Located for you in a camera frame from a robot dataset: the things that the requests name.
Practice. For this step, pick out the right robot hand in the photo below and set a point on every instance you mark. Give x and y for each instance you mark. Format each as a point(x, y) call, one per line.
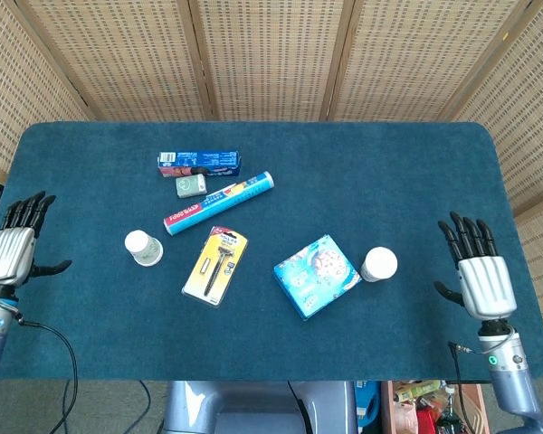
point(486, 285)

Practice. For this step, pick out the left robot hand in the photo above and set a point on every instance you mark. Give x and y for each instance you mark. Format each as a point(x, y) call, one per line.
point(9, 253)

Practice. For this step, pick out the teal tablecloth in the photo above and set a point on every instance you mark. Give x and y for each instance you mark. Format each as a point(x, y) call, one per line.
point(95, 316)

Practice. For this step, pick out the pink storage crate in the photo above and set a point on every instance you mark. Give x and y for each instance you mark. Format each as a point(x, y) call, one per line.
point(473, 407)

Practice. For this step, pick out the blue plastic object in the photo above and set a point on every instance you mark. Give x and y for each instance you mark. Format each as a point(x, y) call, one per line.
point(366, 402)

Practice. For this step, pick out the blue chocolate chip cookie box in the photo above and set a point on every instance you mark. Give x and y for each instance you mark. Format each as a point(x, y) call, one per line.
point(307, 289)

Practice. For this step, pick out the blue food wrap roll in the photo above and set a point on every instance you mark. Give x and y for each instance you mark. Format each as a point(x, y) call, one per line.
point(194, 214)

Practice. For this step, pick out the razor in yellow blister pack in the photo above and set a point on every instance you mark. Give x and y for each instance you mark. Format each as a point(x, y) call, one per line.
point(197, 280)

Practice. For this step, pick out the small green tissue pack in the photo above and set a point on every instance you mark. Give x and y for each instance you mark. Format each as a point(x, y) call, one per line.
point(190, 186)

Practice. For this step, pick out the long blue cookie box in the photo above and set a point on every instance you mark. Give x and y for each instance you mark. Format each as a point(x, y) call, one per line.
point(208, 159)

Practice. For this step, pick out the grey robot torso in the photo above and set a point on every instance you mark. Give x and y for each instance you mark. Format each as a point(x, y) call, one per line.
point(253, 407)

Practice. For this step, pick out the woven wooden folding screen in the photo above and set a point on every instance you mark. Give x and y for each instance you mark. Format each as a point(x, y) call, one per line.
point(271, 54)

